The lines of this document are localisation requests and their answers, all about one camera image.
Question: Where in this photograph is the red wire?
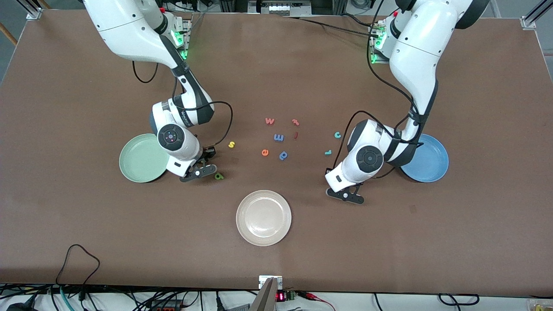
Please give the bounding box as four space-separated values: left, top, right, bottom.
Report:
300 293 337 311

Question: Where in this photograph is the black coiled cable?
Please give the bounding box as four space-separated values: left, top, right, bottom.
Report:
438 293 480 306

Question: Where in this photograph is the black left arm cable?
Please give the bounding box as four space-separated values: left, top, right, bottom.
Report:
333 0 428 173

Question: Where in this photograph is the pale green round plate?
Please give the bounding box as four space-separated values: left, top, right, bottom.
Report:
119 133 170 184

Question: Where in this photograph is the black looped cable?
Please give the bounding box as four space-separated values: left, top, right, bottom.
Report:
55 244 101 288

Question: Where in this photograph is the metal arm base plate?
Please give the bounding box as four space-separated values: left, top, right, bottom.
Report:
369 17 391 64
172 12 193 61

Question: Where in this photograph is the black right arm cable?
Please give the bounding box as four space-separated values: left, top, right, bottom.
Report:
132 60 234 149

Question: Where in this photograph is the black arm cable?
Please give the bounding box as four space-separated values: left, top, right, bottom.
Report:
333 0 428 173
132 60 234 149

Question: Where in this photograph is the thin black table cable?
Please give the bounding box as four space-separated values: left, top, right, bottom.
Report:
283 15 378 37

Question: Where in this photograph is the black power strip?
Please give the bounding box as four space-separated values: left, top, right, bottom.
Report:
149 300 183 311

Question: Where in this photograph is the blue round plate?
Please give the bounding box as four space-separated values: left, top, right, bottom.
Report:
400 133 449 183

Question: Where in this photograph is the beige round plate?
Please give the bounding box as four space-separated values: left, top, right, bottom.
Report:
236 190 292 247

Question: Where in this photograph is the grey camera pole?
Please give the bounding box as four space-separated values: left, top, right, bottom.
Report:
250 278 278 311

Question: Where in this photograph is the aluminium frame post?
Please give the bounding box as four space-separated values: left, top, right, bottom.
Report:
521 0 553 29
17 0 44 20

